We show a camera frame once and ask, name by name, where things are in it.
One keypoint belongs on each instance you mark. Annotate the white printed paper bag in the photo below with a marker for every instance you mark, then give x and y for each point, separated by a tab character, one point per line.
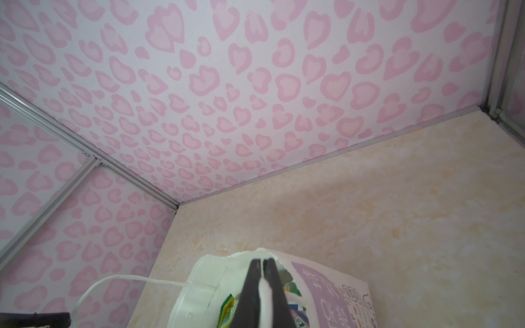
334	299

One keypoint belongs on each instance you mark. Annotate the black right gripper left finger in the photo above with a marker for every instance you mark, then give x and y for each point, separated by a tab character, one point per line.
247	313

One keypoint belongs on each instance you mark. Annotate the purple candy packet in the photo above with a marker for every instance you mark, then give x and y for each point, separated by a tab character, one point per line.
299	316

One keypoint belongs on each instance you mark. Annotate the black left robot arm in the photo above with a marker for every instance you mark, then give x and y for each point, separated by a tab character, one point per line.
56	320

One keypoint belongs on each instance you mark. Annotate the diagonal aluminium frame bar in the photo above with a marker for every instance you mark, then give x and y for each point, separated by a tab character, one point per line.
14	246

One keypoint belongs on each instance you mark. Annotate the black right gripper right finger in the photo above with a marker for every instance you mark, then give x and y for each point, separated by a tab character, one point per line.
275	309

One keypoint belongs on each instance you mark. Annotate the green Fox's spring tea packet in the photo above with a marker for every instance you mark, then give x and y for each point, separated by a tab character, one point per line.
292	293

